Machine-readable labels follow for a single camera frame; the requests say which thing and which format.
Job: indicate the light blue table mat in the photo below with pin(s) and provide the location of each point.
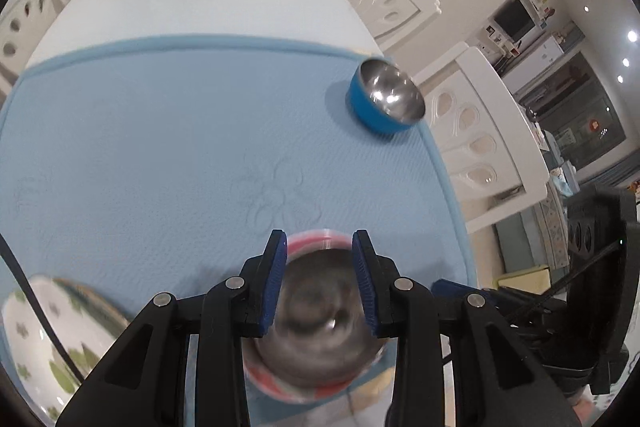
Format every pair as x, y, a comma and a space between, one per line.
175, 157

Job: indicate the microwave oven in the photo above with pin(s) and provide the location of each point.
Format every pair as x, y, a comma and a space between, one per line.
515, 19

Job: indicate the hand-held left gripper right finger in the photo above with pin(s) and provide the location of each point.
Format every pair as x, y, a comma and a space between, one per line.
364, 287

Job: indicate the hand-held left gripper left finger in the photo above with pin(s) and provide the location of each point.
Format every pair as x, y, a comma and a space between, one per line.
272, 287

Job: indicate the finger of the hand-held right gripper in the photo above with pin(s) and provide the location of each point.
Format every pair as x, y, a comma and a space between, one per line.
450, 288

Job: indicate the large hexagonal tree print plate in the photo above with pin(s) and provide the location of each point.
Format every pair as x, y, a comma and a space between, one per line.
35, 337

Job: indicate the blue steel bowl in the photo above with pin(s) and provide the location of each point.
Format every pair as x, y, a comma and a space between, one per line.
365, 107

